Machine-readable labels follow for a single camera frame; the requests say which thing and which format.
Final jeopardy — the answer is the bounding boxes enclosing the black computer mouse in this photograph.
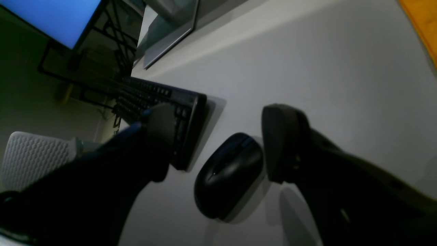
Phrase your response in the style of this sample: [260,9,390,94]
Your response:
[194,133,263,219]

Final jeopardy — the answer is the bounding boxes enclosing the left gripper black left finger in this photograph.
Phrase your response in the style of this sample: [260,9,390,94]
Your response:
[1,122,174,246]

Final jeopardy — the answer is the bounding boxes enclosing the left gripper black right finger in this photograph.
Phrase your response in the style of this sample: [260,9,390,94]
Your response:
[261,104,437,246]

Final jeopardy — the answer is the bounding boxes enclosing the grey laptop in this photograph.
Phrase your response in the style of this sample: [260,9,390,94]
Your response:
[136,0,199,70]

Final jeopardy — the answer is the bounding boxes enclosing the blue lit monitor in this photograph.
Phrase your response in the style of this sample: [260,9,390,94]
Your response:
[1,0,105,50]

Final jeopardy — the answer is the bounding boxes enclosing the white mesh office chair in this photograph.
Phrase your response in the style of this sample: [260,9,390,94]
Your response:
[1,132,77,191]

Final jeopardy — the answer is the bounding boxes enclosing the orange T-shirt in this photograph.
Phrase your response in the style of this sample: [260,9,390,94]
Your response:
[398,0,437,69]

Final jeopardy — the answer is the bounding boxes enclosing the black keyboard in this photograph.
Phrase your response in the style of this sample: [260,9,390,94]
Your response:
[114,77,207,171]

